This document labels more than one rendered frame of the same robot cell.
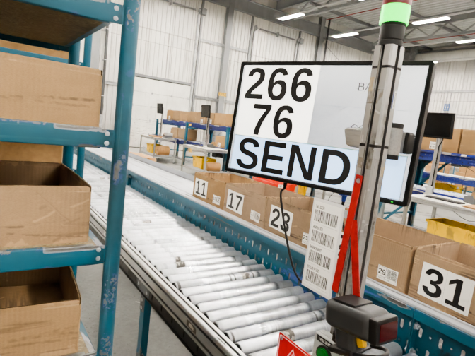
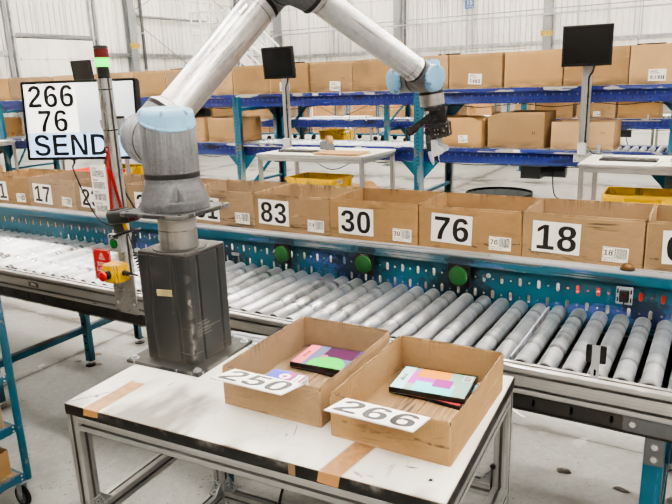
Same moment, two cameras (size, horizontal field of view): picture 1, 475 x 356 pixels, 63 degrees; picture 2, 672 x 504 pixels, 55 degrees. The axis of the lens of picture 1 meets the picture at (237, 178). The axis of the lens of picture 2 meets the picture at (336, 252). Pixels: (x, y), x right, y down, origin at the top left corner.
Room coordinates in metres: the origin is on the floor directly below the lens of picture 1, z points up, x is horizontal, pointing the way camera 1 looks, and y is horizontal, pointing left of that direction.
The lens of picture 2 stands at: (-1.80, 0.03, 1.51)
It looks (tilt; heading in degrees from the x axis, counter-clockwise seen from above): 15 degrees down; 335
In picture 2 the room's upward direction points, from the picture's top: 2 degrees counter-clockwise
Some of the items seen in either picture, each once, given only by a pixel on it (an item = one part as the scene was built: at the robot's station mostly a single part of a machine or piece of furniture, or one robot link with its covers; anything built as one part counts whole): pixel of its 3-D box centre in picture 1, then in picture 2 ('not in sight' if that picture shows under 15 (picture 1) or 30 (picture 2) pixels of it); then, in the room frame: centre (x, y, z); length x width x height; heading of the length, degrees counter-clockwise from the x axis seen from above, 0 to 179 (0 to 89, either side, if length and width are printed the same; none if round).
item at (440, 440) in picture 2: not in sight; (421, 391); (-0.61, -0.73, 0.80); 0.38 x 0.28 x 0.10; 125
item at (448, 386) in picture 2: not in sight; (433, 383); (-0.55, -0.80, 0.78); 0.19 x 0.14 x 0.02; 40
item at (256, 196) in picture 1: (264, 204); (74, 190); (2.14, -0.17, 0.96); 0.39 x 0.29 x 0.17; 34
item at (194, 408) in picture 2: not in sight; (292, 394); (-0.36, -0.50, 0.74); 1.00 x 0.58 x 0.03; 38
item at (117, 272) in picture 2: not in sight; (121, 273); (0.67, -0.22, 0.84); 0.15 x 0.09 x 0.07; 34
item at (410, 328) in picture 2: not in sight; (424, 317); (-0.03, -1.11, 0.72); 0.52 x 0.05 x 0.05; 124
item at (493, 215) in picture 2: not in sight; (480, 222); (0.19, -1.50, 0.96); 0.39 x 0.29 x 0.17; 35
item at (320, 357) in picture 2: not in sight; (332, 359); (-0.29, -0.64, 0.78); 0.19 x 0.14 x 0.02; 39
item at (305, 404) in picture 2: not in sight; (311, 365); (-0.35, -0.56, 0.80); 0.38 x 0.28 x 0.10; 126
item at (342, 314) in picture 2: not in sight; (357, 306); (0.18, -0.96, 0.72); 0.52 x 0.05 x 0.05; 124
